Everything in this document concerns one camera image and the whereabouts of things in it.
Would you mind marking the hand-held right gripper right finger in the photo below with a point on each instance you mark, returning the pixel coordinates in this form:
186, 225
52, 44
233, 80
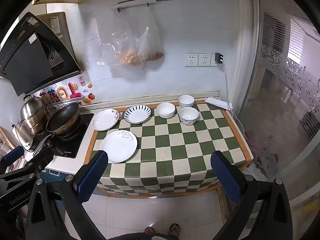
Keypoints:
226, 177

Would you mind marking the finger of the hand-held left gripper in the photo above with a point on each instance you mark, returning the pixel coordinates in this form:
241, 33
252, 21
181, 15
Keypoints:
40, 160
13, 154

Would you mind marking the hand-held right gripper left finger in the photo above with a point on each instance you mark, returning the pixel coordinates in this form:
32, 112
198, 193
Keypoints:
92, 173

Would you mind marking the large white plate grey flower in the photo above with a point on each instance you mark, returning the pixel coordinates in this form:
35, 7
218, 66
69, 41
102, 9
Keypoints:
120, 145

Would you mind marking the white plate red floral print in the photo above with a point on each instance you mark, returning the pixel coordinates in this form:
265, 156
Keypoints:
105, 120

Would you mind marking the blue striped white plate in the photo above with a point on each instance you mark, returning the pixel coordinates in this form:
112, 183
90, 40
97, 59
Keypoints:
137, 114

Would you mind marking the plain white bowl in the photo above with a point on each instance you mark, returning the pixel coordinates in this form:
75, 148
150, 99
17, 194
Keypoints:
165, 110

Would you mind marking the stainless steel kettle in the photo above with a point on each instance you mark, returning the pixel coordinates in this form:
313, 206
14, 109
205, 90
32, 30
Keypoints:
22, 136

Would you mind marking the black induction cooktop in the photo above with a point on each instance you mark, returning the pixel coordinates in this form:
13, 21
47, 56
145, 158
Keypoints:
72, 145

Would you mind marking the blue base cabinet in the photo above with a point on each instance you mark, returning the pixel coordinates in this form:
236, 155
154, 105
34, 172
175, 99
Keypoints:
53, 205

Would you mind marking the stainless steel steamer pot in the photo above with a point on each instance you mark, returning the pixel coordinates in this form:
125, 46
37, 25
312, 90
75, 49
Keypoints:
32, 112

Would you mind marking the black frying pan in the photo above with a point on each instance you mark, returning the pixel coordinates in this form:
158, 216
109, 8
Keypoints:
63, 118

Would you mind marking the green checkered tablecloth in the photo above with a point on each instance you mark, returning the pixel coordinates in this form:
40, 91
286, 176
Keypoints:
175, 152

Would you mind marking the white bowl with printed pattern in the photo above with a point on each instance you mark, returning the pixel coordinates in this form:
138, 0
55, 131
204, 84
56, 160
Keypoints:
188, 116

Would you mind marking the person's right foot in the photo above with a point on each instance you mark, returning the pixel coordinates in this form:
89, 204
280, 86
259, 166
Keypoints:
174, 229

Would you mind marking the person's foot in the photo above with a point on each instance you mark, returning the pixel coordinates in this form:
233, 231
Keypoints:
149, 230
174, 229

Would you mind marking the white power strip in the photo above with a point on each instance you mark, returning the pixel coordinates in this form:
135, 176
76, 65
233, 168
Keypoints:
218, 103

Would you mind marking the person's left foot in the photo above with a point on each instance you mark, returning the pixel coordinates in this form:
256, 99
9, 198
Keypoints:
149, 230

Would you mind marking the tall white bowl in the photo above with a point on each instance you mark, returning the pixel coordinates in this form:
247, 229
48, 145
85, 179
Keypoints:
186, 100

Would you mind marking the black range hood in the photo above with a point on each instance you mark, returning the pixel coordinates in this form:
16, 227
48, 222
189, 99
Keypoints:
27, 65

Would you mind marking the black plug charger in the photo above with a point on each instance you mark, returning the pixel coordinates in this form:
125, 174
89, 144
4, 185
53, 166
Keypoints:
219, 58

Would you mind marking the large clear plastic bag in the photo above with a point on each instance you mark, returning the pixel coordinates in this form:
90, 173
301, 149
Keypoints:
120, 47

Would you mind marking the small clear plastic bag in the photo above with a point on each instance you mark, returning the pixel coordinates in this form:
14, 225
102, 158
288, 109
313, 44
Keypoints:
151, 47

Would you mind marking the group of colourful wall stickers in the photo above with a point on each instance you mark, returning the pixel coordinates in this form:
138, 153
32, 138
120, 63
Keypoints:
63, 93

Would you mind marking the white wall socket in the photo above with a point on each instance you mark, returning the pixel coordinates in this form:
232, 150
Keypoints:
191, 60
204, 60

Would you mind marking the white wall rail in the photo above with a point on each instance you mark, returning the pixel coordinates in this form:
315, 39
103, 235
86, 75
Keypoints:
140, 2

